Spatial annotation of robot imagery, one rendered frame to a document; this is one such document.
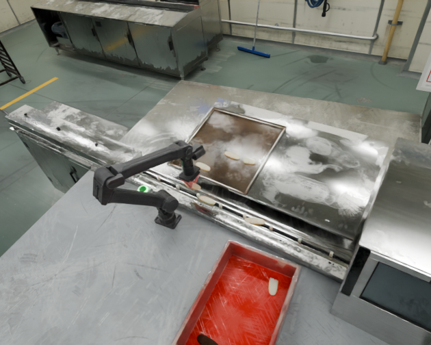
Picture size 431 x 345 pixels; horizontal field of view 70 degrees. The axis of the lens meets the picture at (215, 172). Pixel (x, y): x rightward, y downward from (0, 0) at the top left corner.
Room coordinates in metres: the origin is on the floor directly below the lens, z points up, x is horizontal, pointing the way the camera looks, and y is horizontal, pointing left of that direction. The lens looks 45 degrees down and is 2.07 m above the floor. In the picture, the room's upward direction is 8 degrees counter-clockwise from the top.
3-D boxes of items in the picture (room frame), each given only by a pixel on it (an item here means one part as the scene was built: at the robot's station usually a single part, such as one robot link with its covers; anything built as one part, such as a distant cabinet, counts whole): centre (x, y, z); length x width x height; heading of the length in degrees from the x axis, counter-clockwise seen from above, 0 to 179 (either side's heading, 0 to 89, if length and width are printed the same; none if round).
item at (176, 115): (1.49, -0.29, 0.41); 1.80 x 1.16 x 0.82; 59
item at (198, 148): (1.12, 0.10, 1.14); 0.11 x 0.09 x 0.12; 128
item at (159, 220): (0.98, 0.28, 0.86); 0.12 x 0.09 x 0.08; 59
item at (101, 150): (1.77, 0.97, 0.89); 1.25 x 0.18 x 0.09; 51
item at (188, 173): (1.09, 0.13, 1.04); 0.10 x 0.07 x 0.07; 141
